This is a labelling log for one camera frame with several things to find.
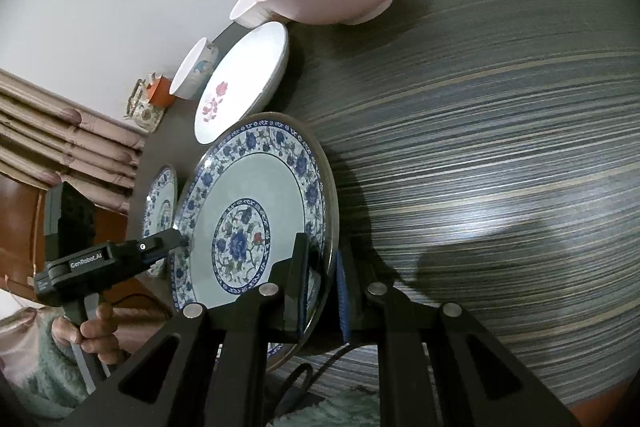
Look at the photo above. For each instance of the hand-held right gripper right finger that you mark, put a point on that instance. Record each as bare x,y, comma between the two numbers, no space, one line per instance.
343,302

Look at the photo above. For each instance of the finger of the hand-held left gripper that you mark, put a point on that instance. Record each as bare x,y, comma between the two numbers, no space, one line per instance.
162,244

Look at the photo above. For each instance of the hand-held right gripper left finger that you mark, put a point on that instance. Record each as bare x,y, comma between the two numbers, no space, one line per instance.
301,307

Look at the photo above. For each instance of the large blue floral plate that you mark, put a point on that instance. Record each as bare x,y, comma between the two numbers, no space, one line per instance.
250,187

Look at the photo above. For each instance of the white plate with pink flower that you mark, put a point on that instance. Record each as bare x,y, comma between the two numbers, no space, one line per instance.
250,67

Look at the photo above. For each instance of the person's left forearm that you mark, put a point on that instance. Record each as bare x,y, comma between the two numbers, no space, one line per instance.
35,367

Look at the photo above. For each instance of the person's left hand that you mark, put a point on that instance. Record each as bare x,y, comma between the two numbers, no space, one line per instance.
100,332

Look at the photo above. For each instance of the small blue floral plate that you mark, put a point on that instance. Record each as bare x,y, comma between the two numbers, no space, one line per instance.
161,207

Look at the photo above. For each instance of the brown wooden cabinet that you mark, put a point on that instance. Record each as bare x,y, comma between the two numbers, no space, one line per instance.
20,227

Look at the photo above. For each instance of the green rug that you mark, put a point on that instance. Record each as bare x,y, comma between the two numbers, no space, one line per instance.
350,409

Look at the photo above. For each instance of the pink curtain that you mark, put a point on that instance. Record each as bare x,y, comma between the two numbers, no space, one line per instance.
60,142

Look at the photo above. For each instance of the floral ceramic teapot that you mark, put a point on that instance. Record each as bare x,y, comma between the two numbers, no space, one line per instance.
145,112

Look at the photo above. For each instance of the orange cup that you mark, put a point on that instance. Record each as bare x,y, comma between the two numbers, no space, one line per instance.
160,93

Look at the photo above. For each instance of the small white printed bowl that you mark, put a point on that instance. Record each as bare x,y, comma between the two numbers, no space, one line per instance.
192,72

